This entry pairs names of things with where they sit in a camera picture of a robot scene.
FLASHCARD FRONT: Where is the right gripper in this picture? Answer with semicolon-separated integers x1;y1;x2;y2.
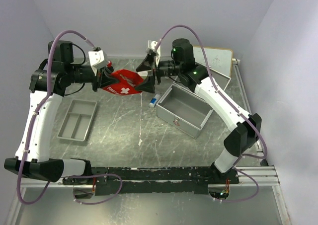
134;54;182;93

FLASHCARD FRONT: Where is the red first aid kit pouch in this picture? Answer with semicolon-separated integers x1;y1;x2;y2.
102;69;144;96

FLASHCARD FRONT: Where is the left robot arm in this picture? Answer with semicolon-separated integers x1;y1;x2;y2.
4;41;118;185

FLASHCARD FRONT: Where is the white blue tube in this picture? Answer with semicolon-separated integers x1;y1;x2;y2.
149;94;161;108

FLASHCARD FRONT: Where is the grey metal case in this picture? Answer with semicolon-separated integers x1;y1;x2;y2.
156;65;232;140

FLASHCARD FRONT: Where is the grey plastic divided tray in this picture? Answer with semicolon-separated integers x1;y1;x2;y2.
57;99;97;142

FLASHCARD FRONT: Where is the small whiteboard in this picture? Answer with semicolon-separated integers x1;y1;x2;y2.
204;47;233;77

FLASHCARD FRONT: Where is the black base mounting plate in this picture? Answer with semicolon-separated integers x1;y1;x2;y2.
63;166;239;196

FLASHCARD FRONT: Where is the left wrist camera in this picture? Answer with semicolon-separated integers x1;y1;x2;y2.
88;47;109;76

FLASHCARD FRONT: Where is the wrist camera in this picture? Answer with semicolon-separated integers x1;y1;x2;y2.
147;40;161;66
88;47;109;76

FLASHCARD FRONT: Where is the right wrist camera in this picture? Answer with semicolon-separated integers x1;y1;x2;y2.
147;40;161;66

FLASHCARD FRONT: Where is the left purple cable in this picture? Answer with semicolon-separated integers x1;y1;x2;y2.
16;30;123;205

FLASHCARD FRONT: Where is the purple cable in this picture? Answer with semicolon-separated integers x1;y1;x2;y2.
154;24;268;203
16;30;123;205

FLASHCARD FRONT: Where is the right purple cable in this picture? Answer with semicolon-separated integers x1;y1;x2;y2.
154;24;268;203

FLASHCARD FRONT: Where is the aluminium frame rail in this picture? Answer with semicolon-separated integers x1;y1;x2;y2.
17;166;280;188

